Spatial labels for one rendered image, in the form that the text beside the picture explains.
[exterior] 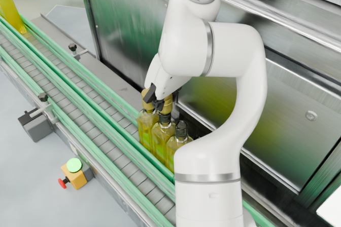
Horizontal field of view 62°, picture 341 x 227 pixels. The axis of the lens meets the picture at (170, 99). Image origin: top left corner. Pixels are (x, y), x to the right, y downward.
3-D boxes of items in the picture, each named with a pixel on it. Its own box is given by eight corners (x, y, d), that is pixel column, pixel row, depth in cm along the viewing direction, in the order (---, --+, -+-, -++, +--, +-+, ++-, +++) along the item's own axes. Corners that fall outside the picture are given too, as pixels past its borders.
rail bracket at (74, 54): (94, 67, 119) (87, 40, 109) (79, 75, 115) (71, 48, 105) (89, 63, 120) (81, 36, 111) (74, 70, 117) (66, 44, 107)
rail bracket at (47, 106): (61, 122, 99) (49, 96, 89) (41, 134, 96) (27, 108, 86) (55, 115, 101) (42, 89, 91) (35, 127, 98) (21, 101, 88)
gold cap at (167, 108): (175, 108, 67) (176, 95, 64) (164, 116, 65) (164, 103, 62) (165, 100, 69) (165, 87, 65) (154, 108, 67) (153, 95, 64)
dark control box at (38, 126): (54, 131, 112) (47, 118, 106) (34, 143, 108) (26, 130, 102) (43, 120, 116) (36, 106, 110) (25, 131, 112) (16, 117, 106)
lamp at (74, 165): (84, 166, 93) (82, 162, 91) (72, 176, 91) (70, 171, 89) (77, 158, 95) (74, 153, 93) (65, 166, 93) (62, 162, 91)
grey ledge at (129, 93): (174, 135, 106) (174, 116, 98) (157, 149, 102) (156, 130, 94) (47, 31, 152) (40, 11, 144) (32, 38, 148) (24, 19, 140)
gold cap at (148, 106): (159, 104, 72) (158, 92, 69) (148, 112, 71) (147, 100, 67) (149, 97, 74) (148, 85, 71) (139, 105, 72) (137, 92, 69)
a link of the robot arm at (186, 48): (242, 53, 35) (167, 50, 33) (215, 98, 44) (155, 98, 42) (218, -25, 43) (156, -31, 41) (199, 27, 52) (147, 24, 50)
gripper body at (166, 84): (185, 25, 54) (173, 62, 64) (144, 48, 49) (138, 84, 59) (213, 50, 52) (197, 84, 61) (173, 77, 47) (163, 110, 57)
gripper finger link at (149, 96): (166, 68, 54) (172, 75, 59) (137, 97, 54) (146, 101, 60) (170, 72, 54) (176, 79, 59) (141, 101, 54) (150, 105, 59)
